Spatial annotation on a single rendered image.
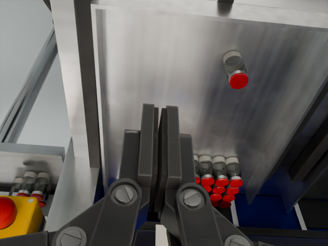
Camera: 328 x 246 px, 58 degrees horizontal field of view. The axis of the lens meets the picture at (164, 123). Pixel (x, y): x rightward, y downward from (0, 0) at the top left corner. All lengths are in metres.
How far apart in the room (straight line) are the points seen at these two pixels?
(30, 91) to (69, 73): 0.50
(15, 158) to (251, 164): 0.39
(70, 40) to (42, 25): 1.06
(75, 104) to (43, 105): 1.30
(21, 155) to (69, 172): 0.09
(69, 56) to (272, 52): 0.24
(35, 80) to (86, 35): 0.60
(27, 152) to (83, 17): 0.28
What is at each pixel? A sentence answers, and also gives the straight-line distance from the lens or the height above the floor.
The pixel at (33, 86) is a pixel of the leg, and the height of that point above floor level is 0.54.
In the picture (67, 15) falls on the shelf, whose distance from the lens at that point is 0.35.
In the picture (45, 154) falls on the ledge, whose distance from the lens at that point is 0.53.
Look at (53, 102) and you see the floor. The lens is 1.69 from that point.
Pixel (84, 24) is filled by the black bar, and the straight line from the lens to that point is 0.33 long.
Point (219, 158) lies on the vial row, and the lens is 0.49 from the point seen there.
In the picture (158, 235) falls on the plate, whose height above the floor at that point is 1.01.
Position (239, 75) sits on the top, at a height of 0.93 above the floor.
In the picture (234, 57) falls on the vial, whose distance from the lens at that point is 0.35.
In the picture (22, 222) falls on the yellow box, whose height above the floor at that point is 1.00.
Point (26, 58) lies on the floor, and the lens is 1.55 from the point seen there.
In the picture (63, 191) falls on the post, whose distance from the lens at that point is 0.48.
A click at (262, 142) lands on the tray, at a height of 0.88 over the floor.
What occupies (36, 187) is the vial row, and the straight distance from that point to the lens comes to 0.55.
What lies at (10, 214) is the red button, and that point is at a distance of 0.44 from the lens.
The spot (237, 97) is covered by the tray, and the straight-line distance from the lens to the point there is 0.41.
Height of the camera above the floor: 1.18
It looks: 44 degrees down
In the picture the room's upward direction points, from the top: 180 degrees clockwise
